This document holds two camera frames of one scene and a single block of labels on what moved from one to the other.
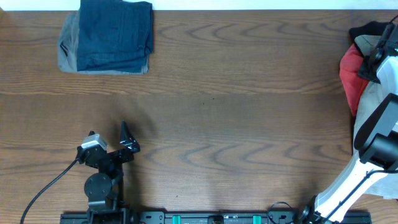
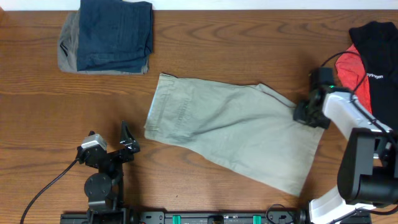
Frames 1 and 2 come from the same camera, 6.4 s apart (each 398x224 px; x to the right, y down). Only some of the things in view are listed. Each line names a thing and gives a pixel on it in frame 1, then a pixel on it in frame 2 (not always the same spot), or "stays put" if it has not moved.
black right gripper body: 368,71 to 311,115
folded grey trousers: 67,49 stays put
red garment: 353,82 stays put
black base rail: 214,218 stays put
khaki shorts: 385,186 to 245,129
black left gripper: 132,145 stays put
